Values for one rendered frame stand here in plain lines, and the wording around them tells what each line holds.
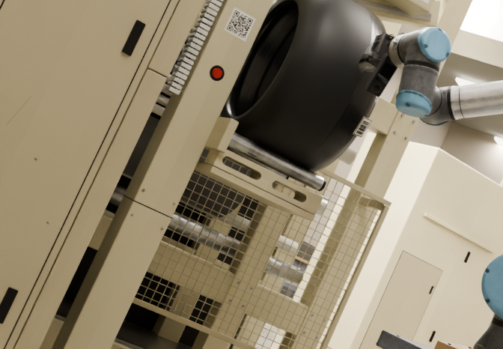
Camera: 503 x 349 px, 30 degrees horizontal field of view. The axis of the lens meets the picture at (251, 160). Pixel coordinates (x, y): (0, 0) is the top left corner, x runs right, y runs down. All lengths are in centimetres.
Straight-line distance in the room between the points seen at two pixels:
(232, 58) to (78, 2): 90
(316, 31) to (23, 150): 106
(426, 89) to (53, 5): 95
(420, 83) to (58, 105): 91
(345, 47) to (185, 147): 55
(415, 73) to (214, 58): 67
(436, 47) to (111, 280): 112
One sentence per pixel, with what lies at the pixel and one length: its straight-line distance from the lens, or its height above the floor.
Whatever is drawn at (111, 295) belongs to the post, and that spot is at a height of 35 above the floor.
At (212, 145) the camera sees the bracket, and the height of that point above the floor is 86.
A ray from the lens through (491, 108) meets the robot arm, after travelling 247.
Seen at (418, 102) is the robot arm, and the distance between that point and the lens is 237.
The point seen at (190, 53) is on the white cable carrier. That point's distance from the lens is 279.
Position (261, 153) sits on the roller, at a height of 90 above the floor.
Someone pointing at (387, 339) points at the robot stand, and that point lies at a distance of 224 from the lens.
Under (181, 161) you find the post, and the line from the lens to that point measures 275.
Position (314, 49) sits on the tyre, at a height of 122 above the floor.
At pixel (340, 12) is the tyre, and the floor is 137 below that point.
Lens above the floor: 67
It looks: 4 degrees up
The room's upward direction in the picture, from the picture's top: 25 degrees clockwise
